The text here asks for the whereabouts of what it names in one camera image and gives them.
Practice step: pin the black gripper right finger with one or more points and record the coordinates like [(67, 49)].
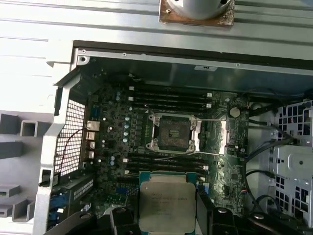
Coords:
[(221, 222)]

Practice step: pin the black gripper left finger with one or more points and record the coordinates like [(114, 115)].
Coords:
[(122, 222)]

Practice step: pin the silver square CPU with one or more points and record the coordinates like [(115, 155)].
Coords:
[(167, 203)]

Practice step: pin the RAM slot with white clips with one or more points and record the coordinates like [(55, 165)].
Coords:
[(159, 163), (171, 102), (133, 172), (171, 91)]

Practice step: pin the CPU socket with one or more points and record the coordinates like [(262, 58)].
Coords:
[(171, 127)]

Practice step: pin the blue port connector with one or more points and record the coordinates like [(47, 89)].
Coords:
[(55, 203)]

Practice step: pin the metal socket cover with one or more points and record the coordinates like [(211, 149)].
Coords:
[(225, 137)]

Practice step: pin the silver disk bay cage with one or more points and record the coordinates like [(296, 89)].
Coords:
[(293, 159)]

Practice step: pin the silver port housing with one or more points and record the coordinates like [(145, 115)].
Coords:
[(93, 126)]

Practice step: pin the green motherboard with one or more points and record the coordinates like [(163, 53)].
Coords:
[(115, 115)]

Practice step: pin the round silver coin battery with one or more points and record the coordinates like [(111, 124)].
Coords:
[(235, 112)]

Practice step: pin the grey parts rack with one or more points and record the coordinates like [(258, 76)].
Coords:
[(12, 149)]

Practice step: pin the black open PC case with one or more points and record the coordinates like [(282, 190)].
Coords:
[(171, 73)]

